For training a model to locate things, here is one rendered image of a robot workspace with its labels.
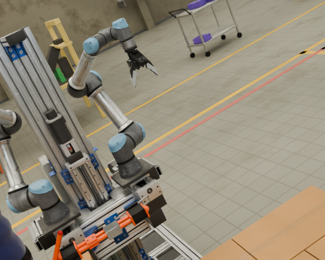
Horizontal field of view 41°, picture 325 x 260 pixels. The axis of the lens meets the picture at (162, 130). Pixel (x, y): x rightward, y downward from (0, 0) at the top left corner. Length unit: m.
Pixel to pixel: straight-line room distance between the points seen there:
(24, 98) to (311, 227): 1.69
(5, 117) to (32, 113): 0.20
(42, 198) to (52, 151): 0.31
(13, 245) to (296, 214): 1.50
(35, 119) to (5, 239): 0.85
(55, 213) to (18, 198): 0.21
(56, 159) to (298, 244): 1.42
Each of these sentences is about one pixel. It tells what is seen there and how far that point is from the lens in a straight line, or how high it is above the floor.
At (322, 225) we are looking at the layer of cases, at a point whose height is 0.54.
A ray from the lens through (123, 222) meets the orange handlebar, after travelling 2.06.
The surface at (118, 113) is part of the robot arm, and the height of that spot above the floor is 1.37.
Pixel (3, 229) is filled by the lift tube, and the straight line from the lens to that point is 1.93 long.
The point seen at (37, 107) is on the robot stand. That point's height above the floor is 1.61.
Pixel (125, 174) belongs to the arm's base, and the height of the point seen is 1.06.
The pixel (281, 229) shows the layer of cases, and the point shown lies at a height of 0.54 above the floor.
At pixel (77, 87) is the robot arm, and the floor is 1.62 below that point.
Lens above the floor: 2.05
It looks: 20 degrees down
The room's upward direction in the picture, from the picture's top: 24 degrees counter-clockwise
